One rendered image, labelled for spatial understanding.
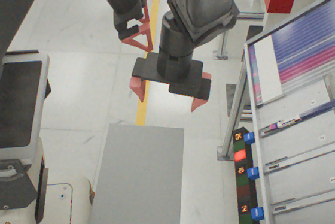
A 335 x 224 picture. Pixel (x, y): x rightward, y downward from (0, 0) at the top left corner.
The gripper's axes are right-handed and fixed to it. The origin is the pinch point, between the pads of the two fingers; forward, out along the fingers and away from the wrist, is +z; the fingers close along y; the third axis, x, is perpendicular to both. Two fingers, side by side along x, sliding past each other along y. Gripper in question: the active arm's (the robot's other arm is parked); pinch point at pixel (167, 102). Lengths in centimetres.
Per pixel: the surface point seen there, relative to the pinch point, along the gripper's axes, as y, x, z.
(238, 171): -21.8, -7.6, 32.1
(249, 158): -24.4, -12.0, 31.4
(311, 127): -35.3, -13.8, 15.3
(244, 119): -31, -55, 67
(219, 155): -27, -54, 97
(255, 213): -25.1, 6.0, 26.9
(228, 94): -29, -95, 97
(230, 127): -26, -54, 74
